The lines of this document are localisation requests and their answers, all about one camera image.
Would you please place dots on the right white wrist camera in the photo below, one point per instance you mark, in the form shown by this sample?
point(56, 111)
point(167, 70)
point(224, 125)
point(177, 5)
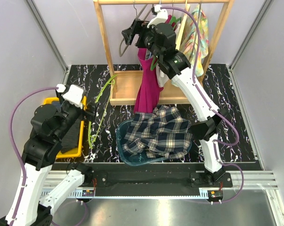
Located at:
point(161, 15)

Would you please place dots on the dark green hanger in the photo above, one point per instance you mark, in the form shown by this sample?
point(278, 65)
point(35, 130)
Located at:
point(174, 22)

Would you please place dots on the cream wooden hanger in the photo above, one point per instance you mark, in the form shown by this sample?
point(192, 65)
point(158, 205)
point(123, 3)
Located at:
point(180, 31)

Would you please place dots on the teal transparent plastic basin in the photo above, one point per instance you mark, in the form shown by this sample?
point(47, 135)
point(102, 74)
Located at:
point(137, 160)

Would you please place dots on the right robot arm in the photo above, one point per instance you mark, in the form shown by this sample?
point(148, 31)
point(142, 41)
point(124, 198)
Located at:
point(160, 40)

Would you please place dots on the magenta dress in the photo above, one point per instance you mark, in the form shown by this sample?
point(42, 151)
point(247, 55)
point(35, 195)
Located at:
point(149, 91)

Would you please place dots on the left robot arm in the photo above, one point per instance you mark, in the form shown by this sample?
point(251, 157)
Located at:
point(49, 126)

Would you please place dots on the white garment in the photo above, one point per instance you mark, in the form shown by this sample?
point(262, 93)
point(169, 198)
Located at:
point(162, 78)

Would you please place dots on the colourful floral shirt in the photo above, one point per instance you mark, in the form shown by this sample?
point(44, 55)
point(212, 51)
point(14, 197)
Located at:
point(195, 55)

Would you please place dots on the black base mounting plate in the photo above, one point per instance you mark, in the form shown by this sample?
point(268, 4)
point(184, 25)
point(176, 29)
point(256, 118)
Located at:
point(154, 180)

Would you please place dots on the wooden clothes rack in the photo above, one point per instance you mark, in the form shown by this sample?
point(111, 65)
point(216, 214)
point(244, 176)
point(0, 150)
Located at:
point(127, 83)

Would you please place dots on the yellow plastic tray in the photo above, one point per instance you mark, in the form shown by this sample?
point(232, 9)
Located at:
point(75, 152)

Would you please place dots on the navy plaid skirt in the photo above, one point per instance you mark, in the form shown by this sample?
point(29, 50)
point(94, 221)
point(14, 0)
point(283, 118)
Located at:
point(162, 133)

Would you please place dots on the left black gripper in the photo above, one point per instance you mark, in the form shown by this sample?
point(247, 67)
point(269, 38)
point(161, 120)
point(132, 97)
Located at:
point(91, 114)

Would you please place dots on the dark grey striped cloth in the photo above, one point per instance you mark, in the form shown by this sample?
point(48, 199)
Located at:
point(71, 140)

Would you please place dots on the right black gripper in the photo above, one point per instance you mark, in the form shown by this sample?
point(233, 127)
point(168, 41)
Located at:
point(138, 27)

